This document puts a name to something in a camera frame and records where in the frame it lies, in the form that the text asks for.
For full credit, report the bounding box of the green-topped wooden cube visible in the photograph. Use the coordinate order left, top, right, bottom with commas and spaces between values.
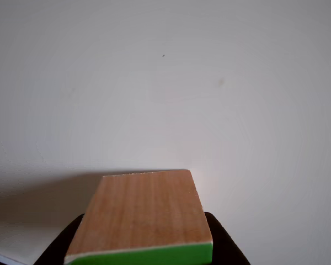
63, 169, 213, 265

